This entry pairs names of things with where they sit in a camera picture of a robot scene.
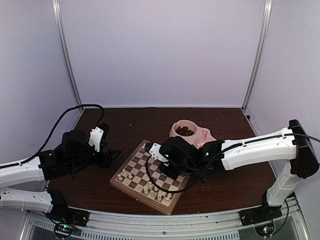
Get left aluminium frame post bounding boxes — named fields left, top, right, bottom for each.
left=52, top=0, right=82, bottom=105

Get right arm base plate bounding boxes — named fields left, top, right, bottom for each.
left=238, top=205, right=282, bottom=226

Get front aluminium rail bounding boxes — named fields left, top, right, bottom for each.
left=24, top=202, right=305, bottom=240

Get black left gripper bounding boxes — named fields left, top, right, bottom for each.
left=68, top=143, right=121, bottom=172

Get dark chess pieces pile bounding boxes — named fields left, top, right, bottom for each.
left=175, top=126, right=195, bottom=137

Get wooden chess board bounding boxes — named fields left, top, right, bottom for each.
left=109, top=140, right=190, bottom=215

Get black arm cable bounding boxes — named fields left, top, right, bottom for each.
left=0, top=104, right=105, bottom=167
left=145, top=156, right=201, bottom=195

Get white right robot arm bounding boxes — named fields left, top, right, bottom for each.
left=159, top=119, right=320, bottom=221

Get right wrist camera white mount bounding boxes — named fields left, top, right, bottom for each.
left=144, top=142, right=169, bottom=166

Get aluminium frame post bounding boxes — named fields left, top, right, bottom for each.
left=241, top=0, right=273, bottom=112
left=52, top=0, right=82, bottom=105

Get right aluminium frame post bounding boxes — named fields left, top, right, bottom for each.
left=241, top=0, right=273, bottom=112

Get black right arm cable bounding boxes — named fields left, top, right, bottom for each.
left=145, top=156, right=201, bottom=195

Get white chess pieces pile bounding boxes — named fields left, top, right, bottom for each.
left=197, top=142, right=205, bottom=147

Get white king piece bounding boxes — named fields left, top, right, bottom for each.
left=147, top=181, right=153, bottom=190

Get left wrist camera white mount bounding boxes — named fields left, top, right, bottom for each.
left=88, top=122, right=110, bottom=153

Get white knight piece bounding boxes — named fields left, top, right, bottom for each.
left=157, top=194, right=162, bottom=202

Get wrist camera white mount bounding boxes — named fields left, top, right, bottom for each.
left=144, top=142, right=169, bottom=166
left=88, top=122, right=110, bottom=153

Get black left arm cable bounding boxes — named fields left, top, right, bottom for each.
left=0, top=104, right=105, bottom=167

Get white bishop piece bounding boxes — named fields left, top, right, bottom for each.
left=150, top=190, right=155, bottom=198

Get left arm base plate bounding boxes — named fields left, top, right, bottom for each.
left=45, top=208, right=90, bottom=227

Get pink double bowl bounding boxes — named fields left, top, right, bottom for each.
left=169, top=119, right=216, bottom=149

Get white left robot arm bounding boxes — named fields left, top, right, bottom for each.
left=0, top=127, right=121, bottom=222

